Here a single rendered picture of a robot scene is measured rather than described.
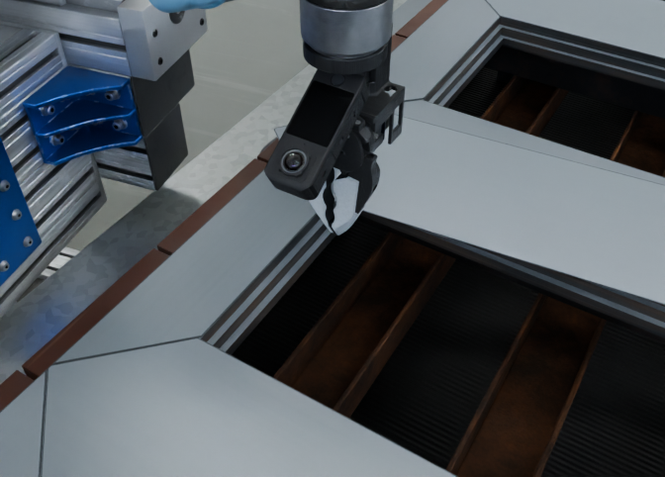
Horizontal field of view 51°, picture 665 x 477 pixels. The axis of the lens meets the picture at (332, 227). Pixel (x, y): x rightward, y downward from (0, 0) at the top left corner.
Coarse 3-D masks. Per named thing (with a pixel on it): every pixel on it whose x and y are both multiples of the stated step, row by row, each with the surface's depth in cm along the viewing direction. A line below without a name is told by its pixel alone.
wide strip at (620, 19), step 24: (504, 0) 110; (528, 0) 110; (552, 0) 110; (576, 0) 110; (600, 0) 110; (624, 0) 110; (648, 0) 110; (552, 24) 104; (576, 24) 104; (600, 24) 104; (624, 24) 104; (648, 24) 104; (648, 48) 99
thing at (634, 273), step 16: (640, 192) 76; (656, 192) 76; (640, 208) 75; (656, 208) 75; (640, 224) 73; (656, 224) 73; (640, 240) 71; (656, 240) 71; (624, 256) 69; (640, 256) 69; (656, 256) 69; (624, 272) 68; (640, 272) 68; (656, 272) 68; (624, 288) 66; (640, 288) 66; (656, 288) 66
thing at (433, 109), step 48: (480, 48) 102; (528, 48) 105; (576, 48) 102; (624, 48) 99; (432, 96) 93; (528, 144) 83; (432, 240) 76; (288, 288) 71; (576, 288) 70; (240, 336) 66
